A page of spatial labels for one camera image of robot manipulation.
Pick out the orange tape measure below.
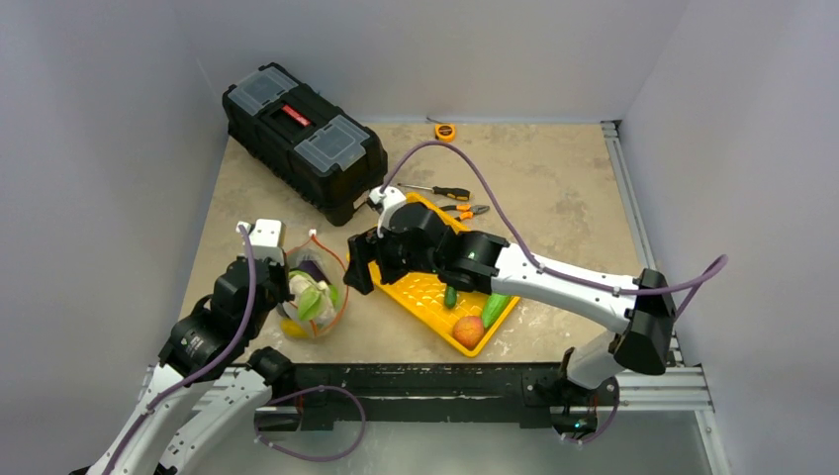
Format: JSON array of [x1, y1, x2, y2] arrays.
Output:
[[425, 117, 456, 143]]

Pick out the black plastic toolbox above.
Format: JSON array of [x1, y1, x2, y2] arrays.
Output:
[[222, 62, 388, 227]]

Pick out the yellow corn toy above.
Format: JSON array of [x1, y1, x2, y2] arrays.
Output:
[[280, 319, 310, 338]]

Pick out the orange peach toy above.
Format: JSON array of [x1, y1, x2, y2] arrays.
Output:
[[451, 315, 485, 350]]

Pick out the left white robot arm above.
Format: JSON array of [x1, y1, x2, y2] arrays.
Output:
[[74, 256, 291, 474]]

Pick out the yellow-handled screwdriver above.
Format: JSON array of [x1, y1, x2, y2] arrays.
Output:
[[399, 183, 471, 201]]

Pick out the yellow plastic tray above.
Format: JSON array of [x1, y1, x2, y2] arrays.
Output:
[[363, 191, 522, 358]]

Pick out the white cauliflower toy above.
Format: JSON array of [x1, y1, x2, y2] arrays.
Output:
[[289, 270, 337, 328]]

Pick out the purple eggplant toy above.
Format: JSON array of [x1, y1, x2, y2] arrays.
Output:
[[295, 259, 329, 282]]

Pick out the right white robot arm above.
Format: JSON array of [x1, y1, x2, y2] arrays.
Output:
[[343, 202, 676, 403]]

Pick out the green cucumber toy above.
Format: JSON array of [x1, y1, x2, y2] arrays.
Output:
[[481, 293, 512, 330]]

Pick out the dark green chili pepper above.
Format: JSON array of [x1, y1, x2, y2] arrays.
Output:
[[443, 286, 458, 310]]

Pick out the clear zip top bag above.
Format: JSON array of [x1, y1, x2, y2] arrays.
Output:
[[277, 229, 348, 339]]

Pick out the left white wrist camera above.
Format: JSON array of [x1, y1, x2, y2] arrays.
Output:
[[236, 219, 286, 265]]

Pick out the orange-handled pliers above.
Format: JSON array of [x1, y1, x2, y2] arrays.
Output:
[[440, 204, 491, 222]]

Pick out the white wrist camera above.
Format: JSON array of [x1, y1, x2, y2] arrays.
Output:
[[368, 186, 407, 238], [236, 219, 286, 265]]

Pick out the aluminium frame rail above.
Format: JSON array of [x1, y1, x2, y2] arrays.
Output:
[[601, 121, 732, 474]]

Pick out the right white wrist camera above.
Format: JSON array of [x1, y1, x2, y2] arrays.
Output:
[[368, 186, 407, 238]]

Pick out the green wrinkled guava toy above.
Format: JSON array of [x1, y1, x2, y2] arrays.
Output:
[[327, 284, 341, 310]]

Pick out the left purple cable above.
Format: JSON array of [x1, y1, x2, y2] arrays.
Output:
[[101, 224, 367, 475]]

